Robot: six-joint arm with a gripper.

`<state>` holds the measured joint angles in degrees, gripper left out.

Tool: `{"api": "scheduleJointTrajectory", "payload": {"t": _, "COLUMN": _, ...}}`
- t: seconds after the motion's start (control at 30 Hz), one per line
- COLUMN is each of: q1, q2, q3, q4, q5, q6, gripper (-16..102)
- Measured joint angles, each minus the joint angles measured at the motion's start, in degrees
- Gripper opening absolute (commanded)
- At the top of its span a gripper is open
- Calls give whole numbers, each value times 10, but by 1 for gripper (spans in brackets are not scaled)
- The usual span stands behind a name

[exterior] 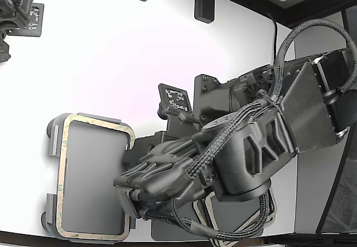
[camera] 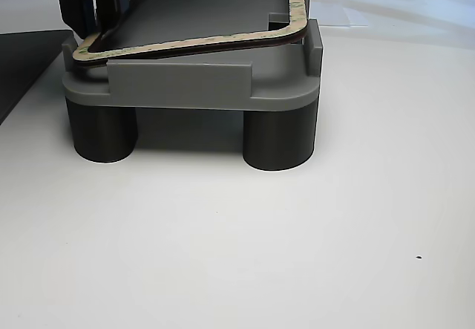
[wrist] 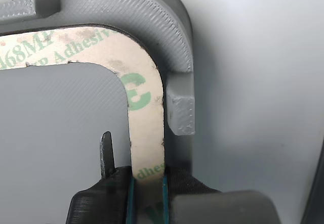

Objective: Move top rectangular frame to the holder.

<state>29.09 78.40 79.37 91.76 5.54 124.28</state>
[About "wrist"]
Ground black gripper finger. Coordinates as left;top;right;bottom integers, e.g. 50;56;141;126
162;164;280;224
66;131;137;224

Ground beige adhesive-backed rectangular frame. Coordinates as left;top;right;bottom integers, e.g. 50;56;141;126
0;25;167;224

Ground dark grey block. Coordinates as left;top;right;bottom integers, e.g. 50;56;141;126
298;137;324;224

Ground grey 3D-printed frame holder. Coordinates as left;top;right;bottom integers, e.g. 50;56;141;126
0;0;196;224

